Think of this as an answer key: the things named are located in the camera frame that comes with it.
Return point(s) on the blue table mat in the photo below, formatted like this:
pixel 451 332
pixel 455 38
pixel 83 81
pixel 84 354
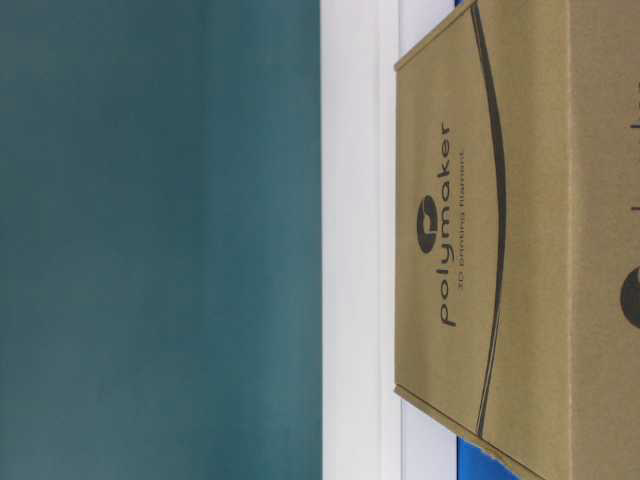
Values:
pixel 473 463

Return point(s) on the white stand platform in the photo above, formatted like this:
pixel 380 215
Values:
pixel 369 432

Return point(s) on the brown Polymaker cardboard box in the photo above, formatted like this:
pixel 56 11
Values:
pixel 517 233

